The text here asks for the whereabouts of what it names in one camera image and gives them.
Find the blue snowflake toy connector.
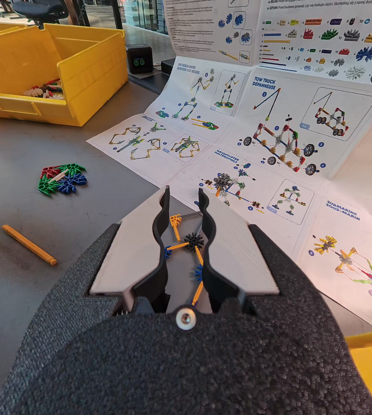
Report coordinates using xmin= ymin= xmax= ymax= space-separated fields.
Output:
xmin=58 ymin=173 xmax=87 ymax=195

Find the black device with display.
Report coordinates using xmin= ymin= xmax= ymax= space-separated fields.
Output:
xmin=126 ymin=43 xmax=154 ymax=74

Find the colourful toy rod figure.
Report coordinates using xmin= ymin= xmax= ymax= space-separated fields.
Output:
xmin=164 ymin=200 xmax=206 ymax=307

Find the pile of toy pieces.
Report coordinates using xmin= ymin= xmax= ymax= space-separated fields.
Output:
xmin=23 ymin=78 xmax=66 ymax=100

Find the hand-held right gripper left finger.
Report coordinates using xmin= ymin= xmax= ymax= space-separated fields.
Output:
xmin=89 ymin=185 xmax=171 ymax=295

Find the black office chair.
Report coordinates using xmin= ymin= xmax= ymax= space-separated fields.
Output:
xmin=11 ymin=0 xmax=69 ymax=28

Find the grey desk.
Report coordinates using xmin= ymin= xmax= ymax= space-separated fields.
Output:
xmin=0 ymin=73 xmax=372 ymax=415

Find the white instruction sheet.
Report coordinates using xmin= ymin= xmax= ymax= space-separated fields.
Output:
xmin=86 ymin=0 xmax=372 ymax=331

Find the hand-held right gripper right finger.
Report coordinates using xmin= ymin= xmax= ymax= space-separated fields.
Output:
xmin=198 ymin=187 xmax=280 ymax=295

